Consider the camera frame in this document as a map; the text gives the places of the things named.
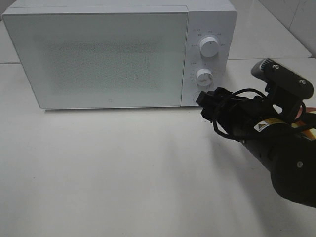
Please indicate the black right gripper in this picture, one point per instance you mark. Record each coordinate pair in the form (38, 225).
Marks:
(244, 119)

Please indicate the round white door button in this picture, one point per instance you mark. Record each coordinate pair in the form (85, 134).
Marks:
(196, 95)

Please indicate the white microwave door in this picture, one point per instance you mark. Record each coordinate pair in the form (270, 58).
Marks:
(75, 61)

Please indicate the pink round plate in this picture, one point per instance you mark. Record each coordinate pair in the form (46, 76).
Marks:
(306, 110)

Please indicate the white bread sandwich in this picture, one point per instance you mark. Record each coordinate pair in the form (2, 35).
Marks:
(310, 134)

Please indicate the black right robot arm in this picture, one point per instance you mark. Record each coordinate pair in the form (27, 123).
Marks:
(286, 152)

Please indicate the lower white timer knob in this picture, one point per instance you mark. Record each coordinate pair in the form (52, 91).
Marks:
(204, 77)

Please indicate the upper white power knob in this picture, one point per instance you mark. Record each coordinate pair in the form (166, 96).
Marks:
(209, 46)

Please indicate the white microwave oven body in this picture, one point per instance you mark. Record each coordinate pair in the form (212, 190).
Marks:
(205, 18)

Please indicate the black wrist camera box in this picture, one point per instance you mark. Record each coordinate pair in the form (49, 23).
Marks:
(275, 75)

